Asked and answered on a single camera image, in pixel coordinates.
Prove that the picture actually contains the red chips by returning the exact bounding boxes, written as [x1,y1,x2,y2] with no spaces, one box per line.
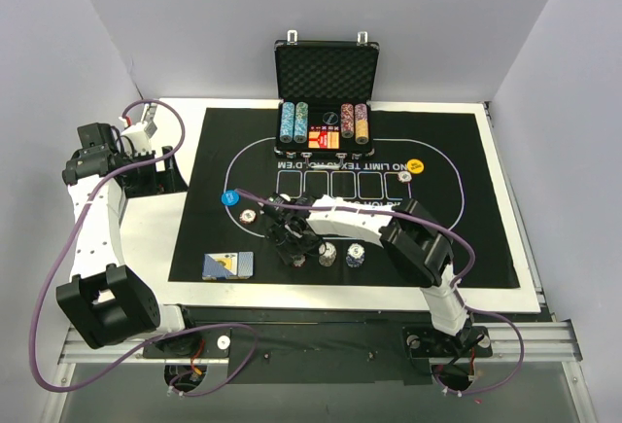
[239,209,258,225]

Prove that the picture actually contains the grey chip stack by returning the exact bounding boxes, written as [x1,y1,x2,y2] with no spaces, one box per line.
[318,241,337,266]

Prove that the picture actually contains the blue small blind button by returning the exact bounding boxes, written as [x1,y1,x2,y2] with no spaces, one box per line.
[221,190,240,207]

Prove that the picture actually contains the yellow big blind button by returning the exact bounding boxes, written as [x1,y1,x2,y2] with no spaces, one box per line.
[406,159,425,175]

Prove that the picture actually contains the red chip stack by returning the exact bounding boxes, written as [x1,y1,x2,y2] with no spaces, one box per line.
[291,255,306,267]

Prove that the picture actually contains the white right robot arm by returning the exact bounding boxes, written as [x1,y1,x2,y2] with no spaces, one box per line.
[259,194,474,354]

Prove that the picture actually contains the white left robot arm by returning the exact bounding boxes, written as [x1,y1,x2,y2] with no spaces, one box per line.
[55,119,200,357]

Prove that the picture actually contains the blue chip stack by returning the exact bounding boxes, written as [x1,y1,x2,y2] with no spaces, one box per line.
[346,243,365,268]

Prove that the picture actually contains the blue playing card deck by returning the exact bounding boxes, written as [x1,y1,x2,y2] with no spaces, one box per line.
[202,252,254,281]

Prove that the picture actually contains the red playing card box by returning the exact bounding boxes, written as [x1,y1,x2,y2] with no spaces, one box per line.
[308,125,341,150]

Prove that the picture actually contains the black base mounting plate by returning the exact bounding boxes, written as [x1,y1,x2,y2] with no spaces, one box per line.
[143,310,492,385]

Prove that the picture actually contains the green grey chip row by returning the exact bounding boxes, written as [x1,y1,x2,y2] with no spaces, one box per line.
[294,102,309,143]

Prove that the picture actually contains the black dealer button in case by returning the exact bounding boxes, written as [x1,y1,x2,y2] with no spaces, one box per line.
[323,112,339,125]

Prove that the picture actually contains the purple and orange chip row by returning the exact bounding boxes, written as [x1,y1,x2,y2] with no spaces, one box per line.
[354,103,369,145]

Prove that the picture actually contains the light blue chip row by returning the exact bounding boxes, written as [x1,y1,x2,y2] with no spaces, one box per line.
[279,102,295,143]

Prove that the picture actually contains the dark red chip row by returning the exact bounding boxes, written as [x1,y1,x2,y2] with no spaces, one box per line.
[340,103,355,139]

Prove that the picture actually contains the black aluminium poker case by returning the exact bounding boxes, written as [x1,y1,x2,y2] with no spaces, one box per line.
[274,30,380,162]

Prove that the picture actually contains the black poker felt mat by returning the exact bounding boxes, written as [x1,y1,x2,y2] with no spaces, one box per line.
[169,109,519,289]

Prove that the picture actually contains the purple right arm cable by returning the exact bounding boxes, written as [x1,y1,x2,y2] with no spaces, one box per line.
[233,187,526,398]

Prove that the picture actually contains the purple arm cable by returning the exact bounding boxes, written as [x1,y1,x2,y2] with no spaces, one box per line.
[28,99,259,399]
[233,187,526,398]

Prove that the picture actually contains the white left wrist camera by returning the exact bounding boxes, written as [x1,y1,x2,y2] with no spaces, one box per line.
[121,105,157,156]

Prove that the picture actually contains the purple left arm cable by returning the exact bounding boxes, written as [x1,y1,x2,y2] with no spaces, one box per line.
[28,99,259,399]

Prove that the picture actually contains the aluminium front rail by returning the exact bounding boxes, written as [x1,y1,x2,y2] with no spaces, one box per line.
[59,322,582,364]

